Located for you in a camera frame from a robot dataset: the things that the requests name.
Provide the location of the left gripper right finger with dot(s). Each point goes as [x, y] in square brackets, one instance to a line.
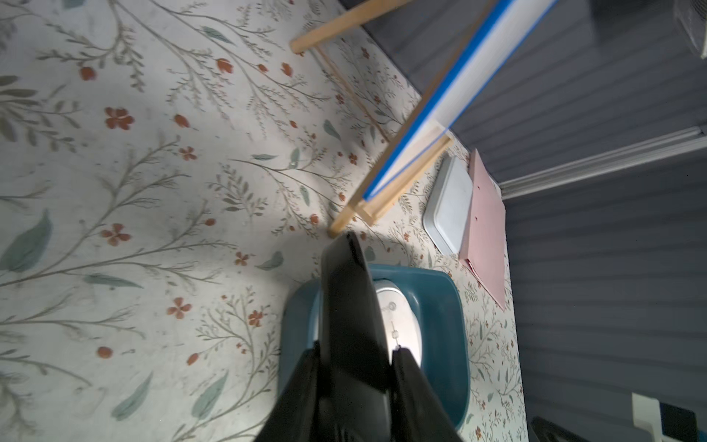
[417, 414]

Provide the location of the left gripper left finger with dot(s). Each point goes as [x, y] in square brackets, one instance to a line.
[294, 415]

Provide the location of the white slim computer mouse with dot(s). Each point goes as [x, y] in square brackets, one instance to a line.
[400, 323]

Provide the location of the teal plastic storage box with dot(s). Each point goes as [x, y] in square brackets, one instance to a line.
[434, 301]

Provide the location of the pink folder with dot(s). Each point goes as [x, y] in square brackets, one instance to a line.
[483, 249]

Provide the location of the light blue pencil case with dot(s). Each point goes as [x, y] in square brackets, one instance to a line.
[447, 209]

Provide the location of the floral table mat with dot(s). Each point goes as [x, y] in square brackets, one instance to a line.
[168, 173]

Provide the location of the wooden easel stand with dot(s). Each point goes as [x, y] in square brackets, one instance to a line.
[376, 194]

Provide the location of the white board blue frame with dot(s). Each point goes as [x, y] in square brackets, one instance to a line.
[489, 42]

